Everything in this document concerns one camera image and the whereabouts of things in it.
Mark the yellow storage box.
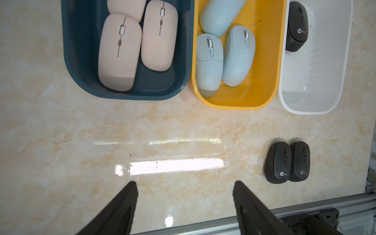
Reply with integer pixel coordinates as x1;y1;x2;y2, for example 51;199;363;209
189;1;289;111

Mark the light blue mouse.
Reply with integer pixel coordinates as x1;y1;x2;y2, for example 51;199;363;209
222;25;256;87
195;33;224;98
200;0;246;38

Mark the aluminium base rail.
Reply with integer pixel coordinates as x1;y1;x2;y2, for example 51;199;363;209
148;193;376;235

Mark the pink mouse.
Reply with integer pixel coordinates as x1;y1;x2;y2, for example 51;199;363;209
107;0;146;23
98;13;142;92
141;1;178;72

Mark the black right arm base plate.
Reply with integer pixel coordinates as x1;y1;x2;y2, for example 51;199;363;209
282;208;341;235

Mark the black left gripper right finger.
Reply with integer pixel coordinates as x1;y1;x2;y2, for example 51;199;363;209
233;181;293;235

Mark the dark teal storage box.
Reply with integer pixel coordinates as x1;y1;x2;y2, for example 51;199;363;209
61;1;195;101

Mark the white storage box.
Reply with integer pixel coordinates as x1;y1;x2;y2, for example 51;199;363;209
272;1;353;115

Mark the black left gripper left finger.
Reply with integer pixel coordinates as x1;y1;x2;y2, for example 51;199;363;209
78;181;138;235

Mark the black mouse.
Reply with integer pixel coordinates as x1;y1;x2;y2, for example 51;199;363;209
286;1;308;52
289;141;311;182
264;142;292;184

